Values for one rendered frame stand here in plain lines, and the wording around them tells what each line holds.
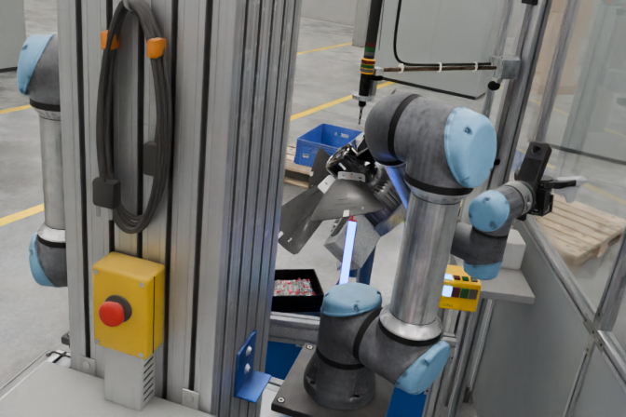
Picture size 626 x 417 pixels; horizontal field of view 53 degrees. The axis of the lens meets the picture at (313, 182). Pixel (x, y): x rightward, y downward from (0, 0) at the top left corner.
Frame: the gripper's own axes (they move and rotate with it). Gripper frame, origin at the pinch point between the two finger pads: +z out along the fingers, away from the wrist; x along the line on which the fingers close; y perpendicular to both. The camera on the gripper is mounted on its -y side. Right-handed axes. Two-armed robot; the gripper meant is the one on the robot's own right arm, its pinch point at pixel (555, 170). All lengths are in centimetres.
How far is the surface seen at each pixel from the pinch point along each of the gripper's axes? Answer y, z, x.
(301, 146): 76, 212, -288
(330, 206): 22, -9, -63
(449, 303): 42.7, -2.3, -24.0
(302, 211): 31, 2, -85
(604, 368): 55, 15, 13
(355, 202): 20, -4, -58
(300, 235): 38, -2, -82
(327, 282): 124, 112, -170
